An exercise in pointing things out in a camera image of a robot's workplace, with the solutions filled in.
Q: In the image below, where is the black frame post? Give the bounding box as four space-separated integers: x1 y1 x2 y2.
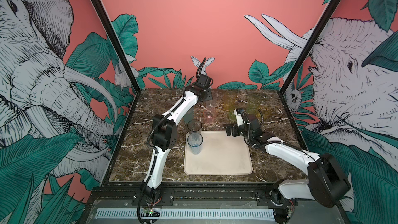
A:
77 0 141 93
279 0 356 94

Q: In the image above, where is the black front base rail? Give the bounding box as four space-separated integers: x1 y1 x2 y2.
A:
88 182 300 208

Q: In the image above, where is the blue plastic cup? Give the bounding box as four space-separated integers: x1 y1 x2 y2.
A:
187 132 203 155

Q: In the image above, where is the beige plastic tray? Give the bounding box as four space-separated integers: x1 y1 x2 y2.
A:
184 131 252 176

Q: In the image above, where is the tall green plastic cup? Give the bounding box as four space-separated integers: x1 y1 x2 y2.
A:
246 94 261 115

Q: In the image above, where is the pink plastic cup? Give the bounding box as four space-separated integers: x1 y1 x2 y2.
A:
203 108 216 124

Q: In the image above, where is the white vented strip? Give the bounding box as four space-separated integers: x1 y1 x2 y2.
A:
94 208 275 221

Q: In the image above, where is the dark grey plastic cup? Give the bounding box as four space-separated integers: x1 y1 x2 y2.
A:
187 119 202 134

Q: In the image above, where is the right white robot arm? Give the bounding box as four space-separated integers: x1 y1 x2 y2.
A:
224 108 351 208

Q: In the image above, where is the yellow plastic cup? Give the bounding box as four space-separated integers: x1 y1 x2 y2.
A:
255 105 273 122

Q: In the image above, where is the clear plastic cup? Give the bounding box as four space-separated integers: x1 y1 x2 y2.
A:
205 95 218 110

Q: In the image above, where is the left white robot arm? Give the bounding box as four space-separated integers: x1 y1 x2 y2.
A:
141 74 213 202

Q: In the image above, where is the orange plastic cup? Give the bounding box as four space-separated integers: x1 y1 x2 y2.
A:
223 90 237 111

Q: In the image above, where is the short green plastic cup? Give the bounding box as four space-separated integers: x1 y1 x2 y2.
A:
228 105 237 122

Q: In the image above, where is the teal frosted plastic cup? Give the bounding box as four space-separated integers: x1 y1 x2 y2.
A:
183 107 194 124

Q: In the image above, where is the left black frame post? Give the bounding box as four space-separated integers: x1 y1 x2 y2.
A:
77 0 141 93

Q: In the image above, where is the right black frame post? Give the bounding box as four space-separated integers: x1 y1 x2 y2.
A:
279 0 356 94

